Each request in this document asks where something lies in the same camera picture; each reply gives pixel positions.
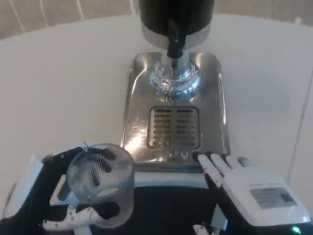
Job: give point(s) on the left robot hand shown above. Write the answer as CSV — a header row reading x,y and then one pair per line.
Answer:
x,y
29,208

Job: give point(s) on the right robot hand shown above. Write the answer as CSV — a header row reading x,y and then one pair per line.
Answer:
x,y
244,195

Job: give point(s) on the clear ribbed glass cup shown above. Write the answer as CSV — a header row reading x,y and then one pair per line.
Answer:
x,y
107,176

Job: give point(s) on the slotted steel drain grid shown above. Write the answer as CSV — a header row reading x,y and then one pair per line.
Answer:
x,y
174,127

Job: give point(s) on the steel drip tray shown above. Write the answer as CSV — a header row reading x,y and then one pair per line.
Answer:
x,y
212,98

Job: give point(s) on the black dispenser tap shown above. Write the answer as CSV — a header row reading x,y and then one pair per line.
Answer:
x,y
175,41

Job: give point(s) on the black drink dispenser steel base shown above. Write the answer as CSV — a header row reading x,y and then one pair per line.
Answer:
x,y
156,19

